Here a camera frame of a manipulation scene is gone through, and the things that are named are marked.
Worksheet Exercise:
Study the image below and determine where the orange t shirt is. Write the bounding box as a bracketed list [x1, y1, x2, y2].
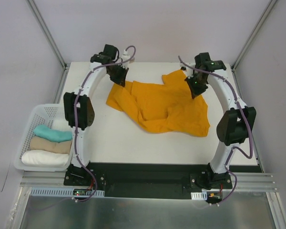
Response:
[106, 70, 210, 137]

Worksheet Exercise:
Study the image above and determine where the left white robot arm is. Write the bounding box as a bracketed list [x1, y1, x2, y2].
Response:
[63, 44, 136, 186]

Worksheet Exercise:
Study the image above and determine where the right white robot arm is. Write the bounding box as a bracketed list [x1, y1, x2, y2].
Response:
[180, 52, 256, 190]

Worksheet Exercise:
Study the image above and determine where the white plastic basket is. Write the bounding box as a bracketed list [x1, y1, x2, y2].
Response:
[14, 104, 72, 172]

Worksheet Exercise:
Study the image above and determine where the teal rolled t shirt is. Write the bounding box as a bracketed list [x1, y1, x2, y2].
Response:
[33, 125, 72, 143]

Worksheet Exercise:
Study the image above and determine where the beige rolled t shirt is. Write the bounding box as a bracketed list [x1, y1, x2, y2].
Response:
[30, 136, 72, 154]

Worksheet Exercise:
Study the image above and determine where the white rolled t shirt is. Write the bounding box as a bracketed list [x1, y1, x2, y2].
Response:
[21, 150, 69, 167]

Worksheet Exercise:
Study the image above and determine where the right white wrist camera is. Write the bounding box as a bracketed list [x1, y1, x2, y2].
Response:
[180, 63, 193, 74]

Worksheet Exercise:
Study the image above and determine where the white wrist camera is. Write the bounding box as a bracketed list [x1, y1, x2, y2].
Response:
[180, 63, 193, 74]
[121, 50, 134, 65]

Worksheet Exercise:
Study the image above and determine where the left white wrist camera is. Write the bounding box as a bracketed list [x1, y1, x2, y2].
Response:
[121, 50, 134, 65]

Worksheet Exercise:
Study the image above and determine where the left aluminium frame post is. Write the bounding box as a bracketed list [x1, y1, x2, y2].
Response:
[25, 0, 67, 70]

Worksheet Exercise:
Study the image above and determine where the aluminium frame post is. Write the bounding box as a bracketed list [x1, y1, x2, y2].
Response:
[231, 0, 278, 72]
[25, 0, 67, 70]

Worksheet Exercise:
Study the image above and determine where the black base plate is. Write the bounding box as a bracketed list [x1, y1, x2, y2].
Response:
[63, 162, 232, 199]

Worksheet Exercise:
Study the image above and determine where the right white cable duct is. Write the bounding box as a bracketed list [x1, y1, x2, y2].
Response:
[191, 191, 207, 201]

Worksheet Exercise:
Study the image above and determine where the white cable duct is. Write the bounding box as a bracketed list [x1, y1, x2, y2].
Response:
[31, 187, 105, 198]
[191, 191, 207, 201]

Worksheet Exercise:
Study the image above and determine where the right aluminium frame post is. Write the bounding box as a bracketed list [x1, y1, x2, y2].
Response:
[231, 0, 278, 72]

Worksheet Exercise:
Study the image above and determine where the left white cable duct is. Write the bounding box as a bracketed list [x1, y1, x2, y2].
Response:
[31, 187, 105, 198]

